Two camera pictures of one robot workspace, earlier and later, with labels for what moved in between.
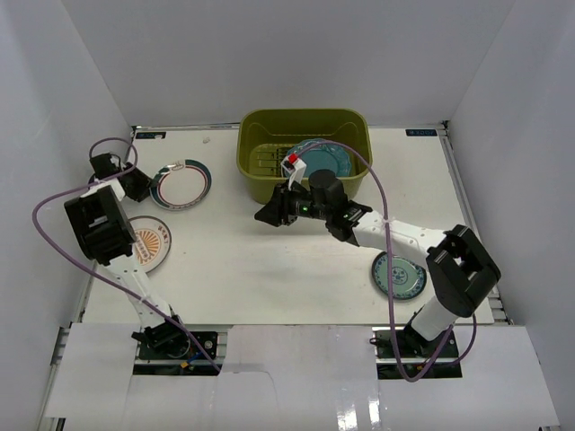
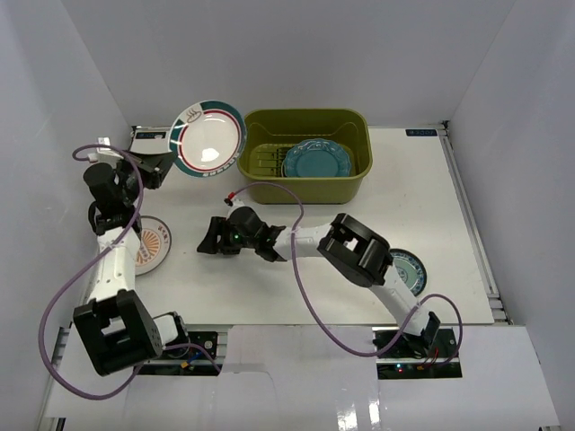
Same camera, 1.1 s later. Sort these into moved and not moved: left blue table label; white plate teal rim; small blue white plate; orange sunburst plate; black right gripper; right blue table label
Moved: black right gripper; white plate teal rim
Not moved: right blue table label; small blue white plate; orange sunburst plate; left blue table label
